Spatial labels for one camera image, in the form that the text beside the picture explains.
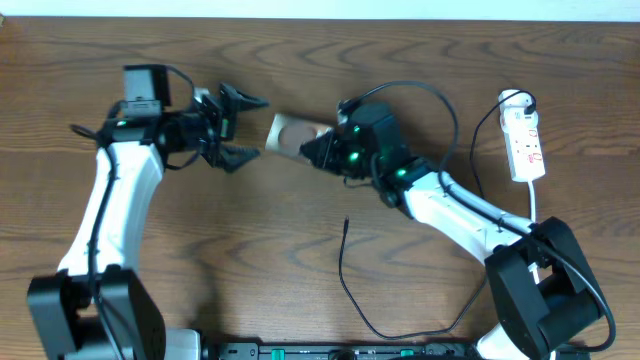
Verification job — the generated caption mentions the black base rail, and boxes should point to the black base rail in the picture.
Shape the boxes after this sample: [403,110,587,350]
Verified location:
[210,342,481,360]

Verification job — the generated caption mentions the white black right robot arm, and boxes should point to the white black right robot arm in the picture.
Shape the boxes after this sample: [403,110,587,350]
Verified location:
[300,103,615,359]

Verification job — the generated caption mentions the black USB charging cable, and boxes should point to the black USB charging cable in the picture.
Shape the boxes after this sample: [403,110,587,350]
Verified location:
[337,89,538,341]

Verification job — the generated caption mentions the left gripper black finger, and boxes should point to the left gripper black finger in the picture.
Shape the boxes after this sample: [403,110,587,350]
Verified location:
[219,83,270,120]
[215,144,260,173]

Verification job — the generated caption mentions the white power strip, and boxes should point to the white power strip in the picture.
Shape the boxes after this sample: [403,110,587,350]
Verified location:
[500,108,546,183]

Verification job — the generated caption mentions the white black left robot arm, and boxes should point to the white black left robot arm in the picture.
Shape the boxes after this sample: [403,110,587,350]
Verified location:
[27,64,267,359]

